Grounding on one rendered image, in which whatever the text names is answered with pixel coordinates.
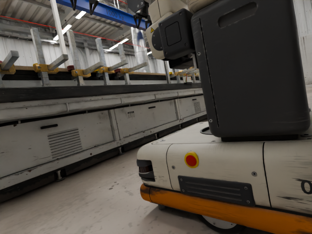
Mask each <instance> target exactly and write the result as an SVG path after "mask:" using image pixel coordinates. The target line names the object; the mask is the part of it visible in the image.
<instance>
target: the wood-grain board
mask: <svg viewBox="0 0 312 234"><path fill-rule="evenodd" d="M15 70H23V71H34V68H33V67H32V66H15ZM58 71H59V72H69V71H68V70H67V68H58ZM133 74H138V75H164V76H166V74H165V73H149V72H134V73H133Z"/></svg>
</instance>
